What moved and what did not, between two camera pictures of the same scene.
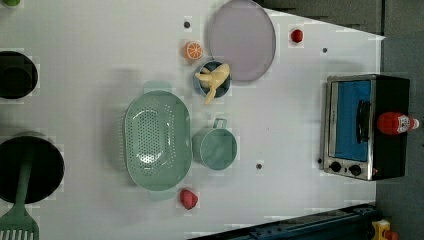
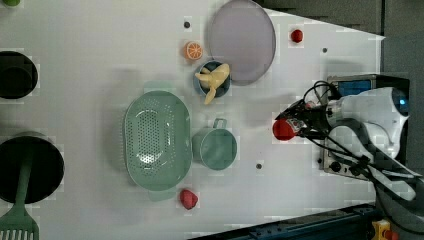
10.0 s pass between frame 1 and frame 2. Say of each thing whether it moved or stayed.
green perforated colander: stayed
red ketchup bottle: moved
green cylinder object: stayed
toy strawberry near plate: stayed
